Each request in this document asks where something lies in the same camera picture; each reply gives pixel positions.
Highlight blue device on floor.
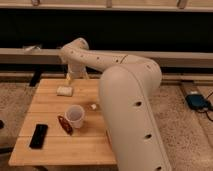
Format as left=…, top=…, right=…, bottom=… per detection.
left=185, top=94, right=210, bottom=110

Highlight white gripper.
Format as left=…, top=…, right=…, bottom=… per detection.
left=66, top=69, right=86, bottom=85

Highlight white ceramic cup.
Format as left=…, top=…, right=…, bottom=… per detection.
left=64, top=105, right=85, bottom=128

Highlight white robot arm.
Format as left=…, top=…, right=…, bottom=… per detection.
left=60, top=38, right=172, bottom=171

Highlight black remote control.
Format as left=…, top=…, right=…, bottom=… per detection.
left=29, top=124, right=48, bottom=149

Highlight white sponge block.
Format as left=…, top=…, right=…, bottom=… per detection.
left=56, top=86, right=73, bottom=97

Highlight white plastic bottle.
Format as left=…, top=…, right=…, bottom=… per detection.
left=90, top=104, right=98, bottom=110

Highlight wooden table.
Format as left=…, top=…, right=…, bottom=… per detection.
left=9, top=79, right=116, bottom=166

